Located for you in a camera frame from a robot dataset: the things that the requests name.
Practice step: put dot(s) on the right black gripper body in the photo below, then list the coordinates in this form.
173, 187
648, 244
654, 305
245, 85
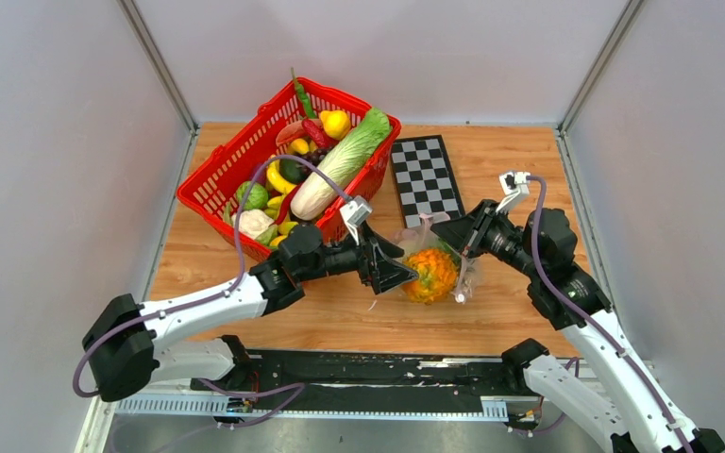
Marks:
501, 240

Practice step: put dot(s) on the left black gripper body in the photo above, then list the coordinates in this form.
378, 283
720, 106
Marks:
347, 258

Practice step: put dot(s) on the orange toy pineapple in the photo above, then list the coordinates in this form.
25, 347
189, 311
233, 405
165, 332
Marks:
438, 268

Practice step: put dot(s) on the clear zip top bag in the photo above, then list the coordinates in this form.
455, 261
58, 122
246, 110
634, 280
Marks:
470, 274

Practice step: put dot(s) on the yellow banana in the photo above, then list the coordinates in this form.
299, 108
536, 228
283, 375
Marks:
277, 180

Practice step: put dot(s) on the green chili pepper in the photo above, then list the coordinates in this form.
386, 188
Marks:
303, 97

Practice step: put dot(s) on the red plastic basket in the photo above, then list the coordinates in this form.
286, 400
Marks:
210, 187

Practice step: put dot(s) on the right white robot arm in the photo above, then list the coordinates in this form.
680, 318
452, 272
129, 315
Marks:
633, 414

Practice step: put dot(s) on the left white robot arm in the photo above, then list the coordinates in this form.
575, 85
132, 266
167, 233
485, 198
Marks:
132, 344

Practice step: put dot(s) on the black white checkerboard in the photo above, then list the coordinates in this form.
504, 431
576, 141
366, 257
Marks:
424, 179

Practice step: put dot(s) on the long green cabbage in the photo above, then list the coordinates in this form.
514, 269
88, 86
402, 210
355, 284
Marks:
341, 165

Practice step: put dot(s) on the dark purple grapes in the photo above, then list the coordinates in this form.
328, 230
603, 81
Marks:
315, 157

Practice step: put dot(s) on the white cauliflower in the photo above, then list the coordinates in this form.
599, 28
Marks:
256, 225

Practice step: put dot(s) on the small green round cabbage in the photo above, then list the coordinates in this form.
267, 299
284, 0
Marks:
251, 195

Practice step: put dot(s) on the red chili pepper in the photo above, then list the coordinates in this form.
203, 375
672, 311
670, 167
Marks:
315, 131

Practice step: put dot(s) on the yellow mango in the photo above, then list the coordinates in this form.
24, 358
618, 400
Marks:
299, 147

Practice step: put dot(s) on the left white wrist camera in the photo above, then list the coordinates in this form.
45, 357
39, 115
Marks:
354, 213

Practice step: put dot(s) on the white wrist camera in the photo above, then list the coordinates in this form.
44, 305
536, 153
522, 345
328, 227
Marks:
515, 186
354, 213

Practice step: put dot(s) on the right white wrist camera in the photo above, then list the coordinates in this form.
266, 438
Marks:
515, 186

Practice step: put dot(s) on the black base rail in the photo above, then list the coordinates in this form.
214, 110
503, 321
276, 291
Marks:
337, 385

